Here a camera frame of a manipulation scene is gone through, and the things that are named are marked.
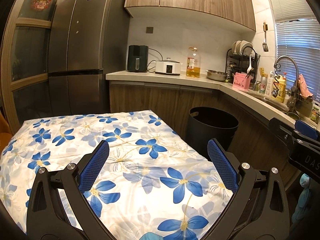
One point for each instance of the white plate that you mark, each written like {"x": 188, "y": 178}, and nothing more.
{"x": 246, "y": 43}

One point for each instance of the dark steel refrigerator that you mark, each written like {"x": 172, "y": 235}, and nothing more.
{"x": 87, "y": 42}

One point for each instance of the pink utensil holder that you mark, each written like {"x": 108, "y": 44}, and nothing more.
{"x": 241, "y": 82}

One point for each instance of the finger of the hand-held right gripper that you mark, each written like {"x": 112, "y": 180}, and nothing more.
{"x": 303, "y": 128}
{"x": 280, "y": 128}

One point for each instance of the silver beer can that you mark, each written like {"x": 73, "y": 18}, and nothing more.
{"x": 263, "y": 86}

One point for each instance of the steel sink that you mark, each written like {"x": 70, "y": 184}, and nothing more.
{"x": 272, "y": 102}

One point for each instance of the wooden chair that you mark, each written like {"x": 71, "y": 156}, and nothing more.
{"x": 5, "y": 127}

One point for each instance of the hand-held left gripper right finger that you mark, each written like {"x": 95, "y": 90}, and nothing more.
{"x": 223, "y": 165}

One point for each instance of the wooden glass door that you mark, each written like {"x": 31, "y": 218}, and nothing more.
{"x": 32, "y": 22}

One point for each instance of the person's left hand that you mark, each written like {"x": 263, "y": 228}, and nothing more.
{"x": 150, "y": 236}

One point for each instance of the person's right hand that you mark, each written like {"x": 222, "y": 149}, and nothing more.
{"x": 303, "y": 195}

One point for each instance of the hanging slotted spatula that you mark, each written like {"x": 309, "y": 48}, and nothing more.
{"x": 265, "y": 47}

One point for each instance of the green packet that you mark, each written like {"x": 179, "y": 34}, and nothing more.
{"x": 315, "y": 113}

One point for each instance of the black trash bin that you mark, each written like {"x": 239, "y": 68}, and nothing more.
{"x": 212, "y": 135}

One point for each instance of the white electric cooker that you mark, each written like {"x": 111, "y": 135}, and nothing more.
{"x": 167, "y": 67}

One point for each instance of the pink cloth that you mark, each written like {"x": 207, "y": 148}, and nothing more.
{"x": 305, "y": 86}

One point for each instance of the yellow detergent bottle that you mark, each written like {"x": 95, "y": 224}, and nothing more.
{"x": 280, "y": 90}

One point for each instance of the white pump bottle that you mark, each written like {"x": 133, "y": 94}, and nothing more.
{"x": 269, "y": 85}

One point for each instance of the window blinds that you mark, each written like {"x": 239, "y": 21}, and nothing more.
{"x": 295, "y": 42}

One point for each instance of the small metal bowl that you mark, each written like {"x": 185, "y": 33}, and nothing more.
{"x": 293, "y": 116}

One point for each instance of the kitchen counter with wooden cabinets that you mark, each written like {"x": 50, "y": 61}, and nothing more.
{"x": 150, "y": 97}

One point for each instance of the blue floral tablecloth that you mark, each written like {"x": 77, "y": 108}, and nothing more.
{"x": 140, "y": 160}

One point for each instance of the dark wall socket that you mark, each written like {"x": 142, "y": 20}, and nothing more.
{"x": 149, "y": 30}

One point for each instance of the stainless steel bowl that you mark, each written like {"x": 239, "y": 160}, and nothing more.
{"x": 216, "y": 75}

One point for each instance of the bundle of dark chopsticks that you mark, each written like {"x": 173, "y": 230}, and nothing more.
{"x": 257, "y": 57}

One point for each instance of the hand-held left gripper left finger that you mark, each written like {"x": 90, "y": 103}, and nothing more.
{"x": 95, "y": 165}

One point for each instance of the white spoon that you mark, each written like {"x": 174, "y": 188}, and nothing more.
{"x": 250, "y": 63}

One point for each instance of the beige plate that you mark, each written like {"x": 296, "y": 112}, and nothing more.
{"x": 236, "y": 46}

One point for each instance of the black air fryer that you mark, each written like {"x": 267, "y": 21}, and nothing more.
{"x": 137, "y": 60}

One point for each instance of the yellow scrubber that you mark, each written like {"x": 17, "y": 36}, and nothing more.
{"x": 262, "y": 72}

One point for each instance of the cooking oil bottle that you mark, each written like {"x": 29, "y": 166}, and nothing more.
{"x": 193, "y": 66}

